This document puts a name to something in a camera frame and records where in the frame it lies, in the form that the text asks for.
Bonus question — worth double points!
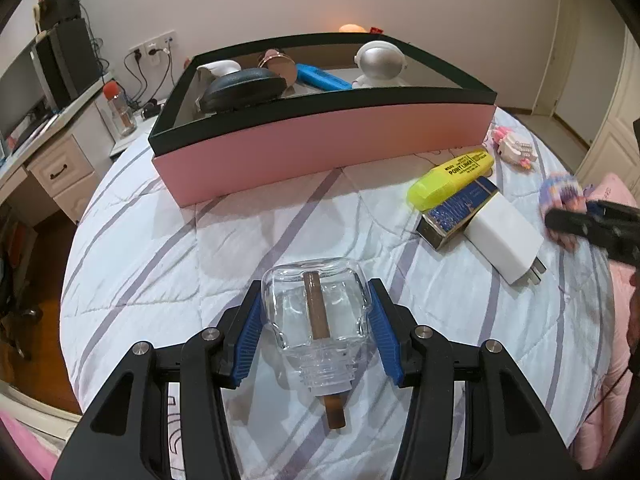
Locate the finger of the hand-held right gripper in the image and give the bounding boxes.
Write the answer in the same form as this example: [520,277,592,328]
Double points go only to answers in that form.
[586,199,640,218]
[545,209,608,240]

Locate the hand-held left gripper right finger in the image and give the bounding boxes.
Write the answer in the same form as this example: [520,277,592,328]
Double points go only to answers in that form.
[369,277,583,480]

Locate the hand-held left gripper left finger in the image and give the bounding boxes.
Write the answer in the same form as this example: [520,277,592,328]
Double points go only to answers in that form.
[50,290,266,480]

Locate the clear glass bottle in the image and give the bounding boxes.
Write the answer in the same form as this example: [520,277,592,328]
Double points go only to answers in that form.
[260,258,375,429]

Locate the white plug charger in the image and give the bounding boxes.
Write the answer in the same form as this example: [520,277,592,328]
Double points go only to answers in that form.
[465,191,547,287]

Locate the pink and white block toy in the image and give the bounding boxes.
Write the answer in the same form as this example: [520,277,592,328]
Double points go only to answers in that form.
[487,127,536,166]

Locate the small blue and gold box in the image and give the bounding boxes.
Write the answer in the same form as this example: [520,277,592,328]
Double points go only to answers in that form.
[416,177,501,252]

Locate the yellow highlighter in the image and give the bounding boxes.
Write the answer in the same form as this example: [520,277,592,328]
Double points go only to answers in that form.
[406,147,496,212]

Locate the pink box with black rim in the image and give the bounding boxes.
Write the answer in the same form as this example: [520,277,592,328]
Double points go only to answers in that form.
[148,32,497,209]

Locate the white astronaut figurine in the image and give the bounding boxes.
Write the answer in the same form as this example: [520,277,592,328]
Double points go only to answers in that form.
[351,41,410,90]

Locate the black glasses case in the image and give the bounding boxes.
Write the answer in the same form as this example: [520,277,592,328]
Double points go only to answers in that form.
[202,68,285,112]

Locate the blue tube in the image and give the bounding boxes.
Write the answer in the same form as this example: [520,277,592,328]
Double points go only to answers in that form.
[296,63,352,92]

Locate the person's right forearm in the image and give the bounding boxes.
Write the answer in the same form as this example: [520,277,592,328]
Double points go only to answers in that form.
[629,265,640,376]

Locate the pink blanket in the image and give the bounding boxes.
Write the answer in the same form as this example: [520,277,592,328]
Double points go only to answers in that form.
[0,410,71,480]
[575,172,640,471]

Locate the white door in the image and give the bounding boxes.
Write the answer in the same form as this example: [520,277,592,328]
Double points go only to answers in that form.
[532,0,581,116]

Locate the white bedside cabinet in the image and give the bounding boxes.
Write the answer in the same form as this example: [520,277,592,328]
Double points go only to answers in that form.
[110,97,171,156]

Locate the black office chair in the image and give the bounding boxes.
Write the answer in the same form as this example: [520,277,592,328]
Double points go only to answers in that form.
[0,205,46,361]

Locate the white desk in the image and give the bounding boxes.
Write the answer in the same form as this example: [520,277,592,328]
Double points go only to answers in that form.
[0,70,116,226]

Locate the red cap water bottle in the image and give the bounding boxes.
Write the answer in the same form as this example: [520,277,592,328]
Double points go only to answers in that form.
[102,81,138,136]

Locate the black computer tower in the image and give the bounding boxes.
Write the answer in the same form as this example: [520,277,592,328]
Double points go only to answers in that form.
[31,17,101,111]

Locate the black computer monitor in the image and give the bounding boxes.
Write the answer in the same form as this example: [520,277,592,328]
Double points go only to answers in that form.
[0,45,51,151]

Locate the black speaker box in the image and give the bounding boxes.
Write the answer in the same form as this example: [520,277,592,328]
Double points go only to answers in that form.
[37,0,83,31]

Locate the black power cables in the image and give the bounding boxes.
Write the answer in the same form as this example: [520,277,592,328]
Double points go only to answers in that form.
[122,47,173,103]

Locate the white wall socket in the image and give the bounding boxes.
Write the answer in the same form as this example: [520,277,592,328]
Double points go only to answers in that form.
[129,31,178,58]

